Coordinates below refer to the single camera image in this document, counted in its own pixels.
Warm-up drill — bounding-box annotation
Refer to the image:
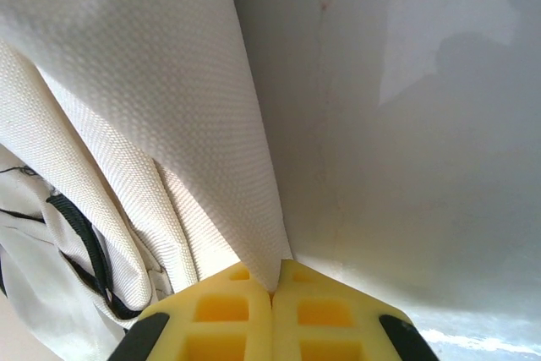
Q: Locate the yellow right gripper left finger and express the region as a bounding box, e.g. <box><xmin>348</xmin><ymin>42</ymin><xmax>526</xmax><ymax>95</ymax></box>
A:
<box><xmin>110</xmin><ymin>261</ymin><xmax>275</xmax><ymax>361</ymax></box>

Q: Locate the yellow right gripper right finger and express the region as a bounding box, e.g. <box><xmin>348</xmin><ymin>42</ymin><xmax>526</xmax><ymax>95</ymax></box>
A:
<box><xmin>272</xmin><ymin>259</ymin><xmax>441</xmax><ymax>361</ymax></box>

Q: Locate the cream canvas backpack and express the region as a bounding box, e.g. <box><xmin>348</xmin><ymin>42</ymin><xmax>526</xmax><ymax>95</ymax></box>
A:
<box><xmin>0</xmin><ymin>0</ymin><xmax>297</xmax><ymax>339</ymax></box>

